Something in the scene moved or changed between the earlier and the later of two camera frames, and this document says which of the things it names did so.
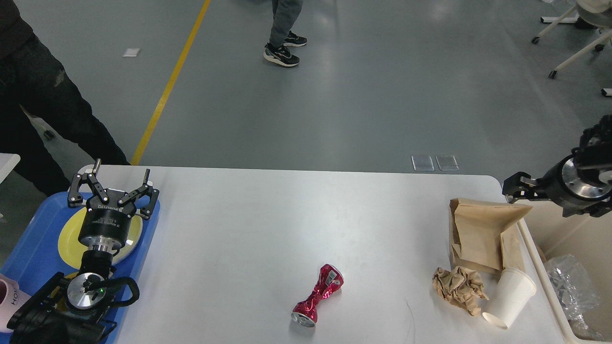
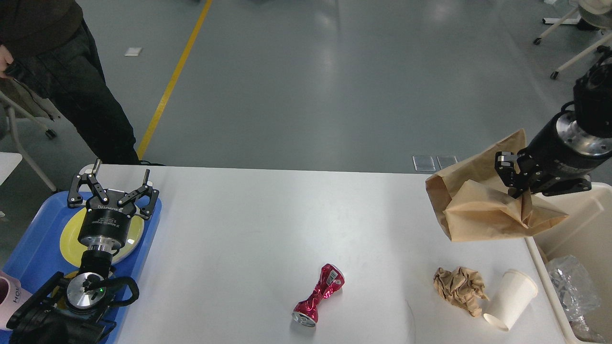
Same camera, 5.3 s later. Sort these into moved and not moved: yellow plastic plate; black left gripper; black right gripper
Moved: black right gripper
Not moved: yellow plastic plate; black left gripper
